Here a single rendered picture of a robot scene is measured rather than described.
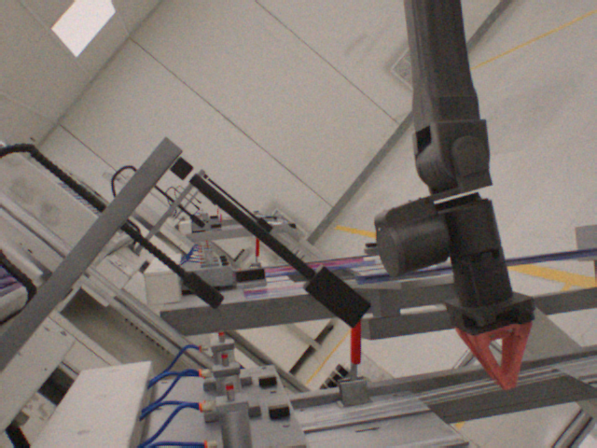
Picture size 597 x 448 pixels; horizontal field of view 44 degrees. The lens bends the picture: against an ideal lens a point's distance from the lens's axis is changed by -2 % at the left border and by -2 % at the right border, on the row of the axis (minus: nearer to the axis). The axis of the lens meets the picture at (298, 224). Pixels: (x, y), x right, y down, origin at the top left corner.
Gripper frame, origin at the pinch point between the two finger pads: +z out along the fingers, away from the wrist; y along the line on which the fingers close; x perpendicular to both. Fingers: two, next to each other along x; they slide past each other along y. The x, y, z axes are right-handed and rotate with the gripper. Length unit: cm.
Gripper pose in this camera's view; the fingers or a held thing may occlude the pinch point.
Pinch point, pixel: (505, 379)
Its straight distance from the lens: 85.6
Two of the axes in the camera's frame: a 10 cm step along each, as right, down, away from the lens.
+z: 2.4, 9.7, 0.7
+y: 1.4, 0.4, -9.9
